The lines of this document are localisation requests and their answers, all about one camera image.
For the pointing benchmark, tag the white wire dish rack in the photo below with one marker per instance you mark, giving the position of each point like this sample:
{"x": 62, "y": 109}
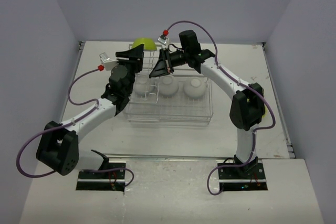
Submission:
{"x": 176, "y": 110}

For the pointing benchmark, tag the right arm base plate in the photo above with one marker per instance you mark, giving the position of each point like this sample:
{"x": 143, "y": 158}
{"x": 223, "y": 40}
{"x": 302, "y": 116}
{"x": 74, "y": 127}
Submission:
{"x": 243, "y": 179}

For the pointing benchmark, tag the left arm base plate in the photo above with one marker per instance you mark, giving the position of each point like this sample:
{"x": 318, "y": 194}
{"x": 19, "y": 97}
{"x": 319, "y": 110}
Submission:
{"x": 111, "y": 181}

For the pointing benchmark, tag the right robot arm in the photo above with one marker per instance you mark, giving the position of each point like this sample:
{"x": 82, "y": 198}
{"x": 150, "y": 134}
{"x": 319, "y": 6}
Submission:
{"x": 248, "y": 103}

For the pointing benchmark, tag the white bowl right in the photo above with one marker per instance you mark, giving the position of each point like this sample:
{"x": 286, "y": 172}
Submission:
{"x": 194, "y": 88}

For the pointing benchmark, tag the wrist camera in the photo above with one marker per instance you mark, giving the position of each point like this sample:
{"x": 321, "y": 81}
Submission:
{"x": 163, "y": 39}
{"x": 106, "y": 63}

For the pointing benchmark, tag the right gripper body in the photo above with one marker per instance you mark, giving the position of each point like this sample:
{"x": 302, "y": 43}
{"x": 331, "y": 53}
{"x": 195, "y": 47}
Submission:
{"x": 166, "y": 55}

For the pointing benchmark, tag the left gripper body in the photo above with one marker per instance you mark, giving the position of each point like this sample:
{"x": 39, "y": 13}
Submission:
{"x": 134, "y": 66}

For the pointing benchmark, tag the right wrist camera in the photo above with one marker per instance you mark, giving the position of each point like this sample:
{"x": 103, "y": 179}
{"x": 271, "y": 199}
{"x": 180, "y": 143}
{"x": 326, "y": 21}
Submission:
{"x": 163, "y": 39}

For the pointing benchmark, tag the white bowl middle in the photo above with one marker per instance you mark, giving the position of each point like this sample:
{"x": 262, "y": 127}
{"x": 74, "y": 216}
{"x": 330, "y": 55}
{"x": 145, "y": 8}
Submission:
{"x": 168, "y": 86}

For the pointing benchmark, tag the lime green bowl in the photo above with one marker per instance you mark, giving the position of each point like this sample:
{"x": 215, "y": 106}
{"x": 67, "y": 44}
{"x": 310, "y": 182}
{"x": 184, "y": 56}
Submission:
{"x": 265, "y": 106}

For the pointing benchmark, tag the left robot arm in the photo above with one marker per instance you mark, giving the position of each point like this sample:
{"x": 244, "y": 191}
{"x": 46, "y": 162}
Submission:
{"x": 59, "y": 144}

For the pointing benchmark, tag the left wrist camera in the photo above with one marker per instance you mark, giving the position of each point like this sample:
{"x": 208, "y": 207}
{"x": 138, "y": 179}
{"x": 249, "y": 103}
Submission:
{"x": 106, "y": 63}

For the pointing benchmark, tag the white bowl left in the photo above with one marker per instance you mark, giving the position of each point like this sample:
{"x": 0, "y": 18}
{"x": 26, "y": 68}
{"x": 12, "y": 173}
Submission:
{"x": 143, "y": 85}

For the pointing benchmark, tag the green bowl white inside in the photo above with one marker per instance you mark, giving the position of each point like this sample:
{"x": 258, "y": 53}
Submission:
{"x": 148, "y": 43}

